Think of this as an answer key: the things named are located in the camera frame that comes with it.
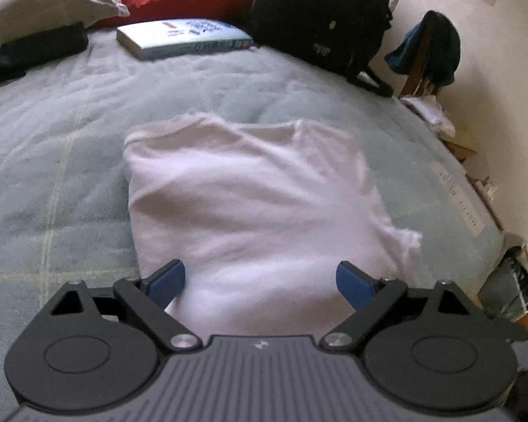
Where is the black pouch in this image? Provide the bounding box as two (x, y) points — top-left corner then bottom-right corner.
(0, 23), (89, 82)

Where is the grey pillow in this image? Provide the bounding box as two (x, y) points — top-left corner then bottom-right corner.
(0, 0), (130, 75)

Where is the light blue book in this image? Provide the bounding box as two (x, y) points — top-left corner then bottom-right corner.
(117, 18), (253, 61)

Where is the crumpled white cloth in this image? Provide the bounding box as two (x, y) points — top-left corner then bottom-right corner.
(405, 94), (457, 137)

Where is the wooden chair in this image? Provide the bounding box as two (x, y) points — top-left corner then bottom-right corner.
(398, 18), (443, 97)

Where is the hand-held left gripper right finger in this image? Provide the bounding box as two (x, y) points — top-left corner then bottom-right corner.
(319, 261), (485, 354)

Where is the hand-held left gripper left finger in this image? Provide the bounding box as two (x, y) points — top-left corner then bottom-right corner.
(48, 259), (203, 353)

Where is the white printed sweatshirt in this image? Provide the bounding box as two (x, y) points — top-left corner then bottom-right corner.
(123, 113), (423, 339)

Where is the black backpack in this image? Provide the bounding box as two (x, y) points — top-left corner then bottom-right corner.
(246, 0), (394, 98)

